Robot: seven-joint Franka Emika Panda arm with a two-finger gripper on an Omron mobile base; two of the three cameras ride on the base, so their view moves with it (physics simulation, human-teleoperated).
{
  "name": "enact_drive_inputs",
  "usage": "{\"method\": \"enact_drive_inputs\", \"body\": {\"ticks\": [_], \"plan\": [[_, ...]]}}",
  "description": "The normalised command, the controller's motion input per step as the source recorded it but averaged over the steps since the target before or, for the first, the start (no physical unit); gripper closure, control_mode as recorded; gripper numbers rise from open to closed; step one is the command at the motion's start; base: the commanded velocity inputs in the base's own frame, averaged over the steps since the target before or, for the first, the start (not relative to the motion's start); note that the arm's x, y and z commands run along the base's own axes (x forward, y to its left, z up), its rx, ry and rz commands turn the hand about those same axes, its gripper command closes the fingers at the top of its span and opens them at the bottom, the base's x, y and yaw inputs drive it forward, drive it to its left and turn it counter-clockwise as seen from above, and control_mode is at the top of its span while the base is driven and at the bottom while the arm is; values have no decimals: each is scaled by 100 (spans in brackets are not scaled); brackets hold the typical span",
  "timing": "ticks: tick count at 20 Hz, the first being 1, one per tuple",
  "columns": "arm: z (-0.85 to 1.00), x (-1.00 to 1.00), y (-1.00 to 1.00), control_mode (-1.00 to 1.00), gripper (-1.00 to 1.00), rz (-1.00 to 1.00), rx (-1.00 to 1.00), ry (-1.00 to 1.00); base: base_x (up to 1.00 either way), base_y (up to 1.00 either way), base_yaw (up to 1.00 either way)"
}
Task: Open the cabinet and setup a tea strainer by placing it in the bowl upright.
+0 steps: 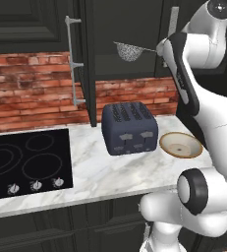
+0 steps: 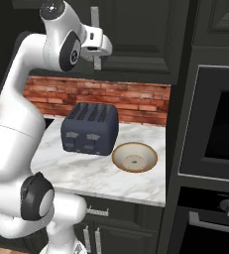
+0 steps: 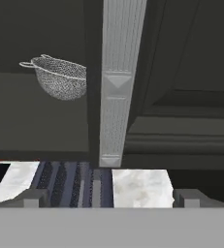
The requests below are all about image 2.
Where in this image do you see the dark cabinet door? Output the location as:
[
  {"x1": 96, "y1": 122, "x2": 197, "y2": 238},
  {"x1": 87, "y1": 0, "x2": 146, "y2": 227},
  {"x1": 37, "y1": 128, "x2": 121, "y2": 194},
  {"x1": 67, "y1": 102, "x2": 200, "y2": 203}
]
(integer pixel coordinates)
[
  {"x1": 93, "y1": 220, "x2": 160, "y2": 254},
  {"x1": 73, "y1": 220, "x2": 94, "y2": 254},
  {"x1": 93, "y1": 0, "x2": 190, "y2": 85}
]

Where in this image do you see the grey oven handle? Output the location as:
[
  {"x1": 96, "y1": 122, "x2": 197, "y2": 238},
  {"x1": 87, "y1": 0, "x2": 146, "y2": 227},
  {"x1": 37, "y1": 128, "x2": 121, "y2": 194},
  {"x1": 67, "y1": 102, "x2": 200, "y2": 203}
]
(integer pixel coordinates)
[{"x1": 188, "y1": 210, "x2": 229, "y2": 236}]

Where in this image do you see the dark oven knob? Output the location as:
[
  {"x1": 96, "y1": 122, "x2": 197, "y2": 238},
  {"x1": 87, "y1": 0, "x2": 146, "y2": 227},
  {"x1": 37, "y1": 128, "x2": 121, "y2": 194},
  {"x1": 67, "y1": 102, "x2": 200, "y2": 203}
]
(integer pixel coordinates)
[{"x1": 219, "y1": 198, "x2": 229, "y2": 217}]

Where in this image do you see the grey cabinet door handle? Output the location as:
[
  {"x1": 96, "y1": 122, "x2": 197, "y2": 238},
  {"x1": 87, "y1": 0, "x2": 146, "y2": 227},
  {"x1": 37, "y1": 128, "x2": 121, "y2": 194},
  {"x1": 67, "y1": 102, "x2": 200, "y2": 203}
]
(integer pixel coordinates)
[{"x1": 90, "y1": 6, "x2": 103, "y2": 71}]

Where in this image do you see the dark blue toaster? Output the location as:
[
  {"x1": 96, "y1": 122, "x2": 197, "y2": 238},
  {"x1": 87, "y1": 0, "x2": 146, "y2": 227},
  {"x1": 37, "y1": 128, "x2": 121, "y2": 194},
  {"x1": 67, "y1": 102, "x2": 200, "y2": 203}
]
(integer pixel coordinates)
[{"x1": 59, "y1": 101, "x2": 120, "y2": 157}]

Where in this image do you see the silver lower cabinet handle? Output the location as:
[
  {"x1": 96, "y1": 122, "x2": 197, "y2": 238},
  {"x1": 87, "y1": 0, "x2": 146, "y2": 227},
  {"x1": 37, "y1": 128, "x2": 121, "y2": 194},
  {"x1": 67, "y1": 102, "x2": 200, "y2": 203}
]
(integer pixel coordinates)
[
  {"x1": 93, "y1": 227, "x2": 103, "y2": 254},
  {"x1": 82, "y1": 224, "x2": 92, "y2": 254}
]

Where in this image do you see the silver drawer handle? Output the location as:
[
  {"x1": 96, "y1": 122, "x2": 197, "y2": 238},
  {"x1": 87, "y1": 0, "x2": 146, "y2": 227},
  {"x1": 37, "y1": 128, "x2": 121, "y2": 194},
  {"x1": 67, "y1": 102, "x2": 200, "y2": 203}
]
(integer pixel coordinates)
[{"x1": 86, "y1": 205, "x2": 110, "y2": 217}]

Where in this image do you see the dark upper cabinet door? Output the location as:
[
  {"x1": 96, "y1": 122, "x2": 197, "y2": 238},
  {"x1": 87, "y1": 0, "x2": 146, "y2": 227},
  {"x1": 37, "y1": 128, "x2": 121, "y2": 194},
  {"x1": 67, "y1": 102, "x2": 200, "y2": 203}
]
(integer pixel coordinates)
[{"x1": 93, "y1": 0, "x2": 190, "y2": 85}]

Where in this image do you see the dark lower cabinet door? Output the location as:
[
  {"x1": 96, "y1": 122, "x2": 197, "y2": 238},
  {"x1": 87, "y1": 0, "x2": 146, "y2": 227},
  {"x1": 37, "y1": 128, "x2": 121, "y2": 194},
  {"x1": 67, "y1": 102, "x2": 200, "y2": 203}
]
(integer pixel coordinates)
[
  {"x1": 73, "y1": 220, "x2": 94, "y2": 254},
  {"x1": 93, "y1": 220, "x2": 160, "y2": 254}
]

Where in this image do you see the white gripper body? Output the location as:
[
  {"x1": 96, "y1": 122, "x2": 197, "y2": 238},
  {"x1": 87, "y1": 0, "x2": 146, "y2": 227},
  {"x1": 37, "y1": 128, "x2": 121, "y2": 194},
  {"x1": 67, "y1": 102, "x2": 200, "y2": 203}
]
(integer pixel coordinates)
[{"x1": 97, "y1": 28, "x2": 114, "y2": 59}]

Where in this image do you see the black built-in microwave oven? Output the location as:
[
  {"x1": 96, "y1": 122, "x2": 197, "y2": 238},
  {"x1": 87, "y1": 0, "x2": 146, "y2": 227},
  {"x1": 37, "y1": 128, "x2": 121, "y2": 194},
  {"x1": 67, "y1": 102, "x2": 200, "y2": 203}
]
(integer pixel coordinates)
[{"x1": 178, "y1": 63, "x2": 229, "y2": 183}]

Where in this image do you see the cream bowl with brown rim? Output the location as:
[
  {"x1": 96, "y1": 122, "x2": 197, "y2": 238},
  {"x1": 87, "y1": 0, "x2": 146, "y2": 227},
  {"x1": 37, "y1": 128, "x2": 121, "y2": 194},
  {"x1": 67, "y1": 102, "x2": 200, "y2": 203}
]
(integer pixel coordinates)
[{"x1": 111, "y1": 142, "x2": 159, "y2": 174}]

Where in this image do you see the dark drawer front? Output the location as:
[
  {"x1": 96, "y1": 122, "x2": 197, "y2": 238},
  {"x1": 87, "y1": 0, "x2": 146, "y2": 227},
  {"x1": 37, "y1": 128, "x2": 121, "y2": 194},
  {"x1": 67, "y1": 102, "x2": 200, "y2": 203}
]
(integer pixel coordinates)
[{"x1": 81, "y1": 194, "x2": 164, "y2": 224}]

